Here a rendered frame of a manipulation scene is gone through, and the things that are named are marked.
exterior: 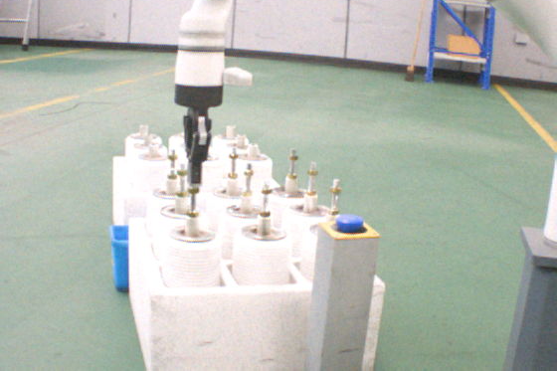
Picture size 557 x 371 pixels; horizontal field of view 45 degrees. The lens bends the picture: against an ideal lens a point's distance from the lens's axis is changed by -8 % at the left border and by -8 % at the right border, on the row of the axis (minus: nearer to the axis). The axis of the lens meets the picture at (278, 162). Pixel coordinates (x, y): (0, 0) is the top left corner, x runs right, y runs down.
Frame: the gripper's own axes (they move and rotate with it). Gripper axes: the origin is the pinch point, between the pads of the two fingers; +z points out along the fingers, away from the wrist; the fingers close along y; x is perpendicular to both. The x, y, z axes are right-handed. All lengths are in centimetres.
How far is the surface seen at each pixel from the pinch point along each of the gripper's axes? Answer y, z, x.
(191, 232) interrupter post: 1.1, 9.3, -0.4
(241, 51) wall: -630, 28, 149
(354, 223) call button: 18.9, 2.4, 19.4
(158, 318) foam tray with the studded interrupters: 7.8, 21.3, -6.5
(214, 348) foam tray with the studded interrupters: 7.7, 27.1, 2.5
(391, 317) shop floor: -15, 35, 45
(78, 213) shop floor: -91, 35, -19
